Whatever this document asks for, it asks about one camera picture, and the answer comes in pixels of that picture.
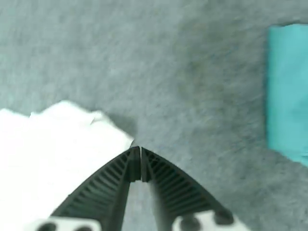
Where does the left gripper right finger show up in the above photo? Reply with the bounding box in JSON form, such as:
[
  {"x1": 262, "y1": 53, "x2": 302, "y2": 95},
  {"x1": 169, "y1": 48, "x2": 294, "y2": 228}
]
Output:
[{"x1": 141, "y1": 146, "x2": 251, "y2": 231}]

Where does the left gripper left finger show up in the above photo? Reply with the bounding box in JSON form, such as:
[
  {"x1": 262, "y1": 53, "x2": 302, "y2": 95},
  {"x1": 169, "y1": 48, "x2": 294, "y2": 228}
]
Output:
[{"x1": 28, "y1": 146, "x2": 141, "y2": 231}]

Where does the white shirt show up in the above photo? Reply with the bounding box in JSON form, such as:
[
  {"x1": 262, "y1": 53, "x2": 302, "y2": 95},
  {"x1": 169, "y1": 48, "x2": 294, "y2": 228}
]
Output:
[{"x1": 0, "y1": 100, "x2": 135, "y2": 231}]

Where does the teal shirt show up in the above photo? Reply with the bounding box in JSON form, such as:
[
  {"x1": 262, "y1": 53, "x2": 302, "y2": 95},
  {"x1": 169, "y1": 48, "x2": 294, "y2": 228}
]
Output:
[{"x1": 265, "y1": 23, "x2": 308, "y2": 167}]

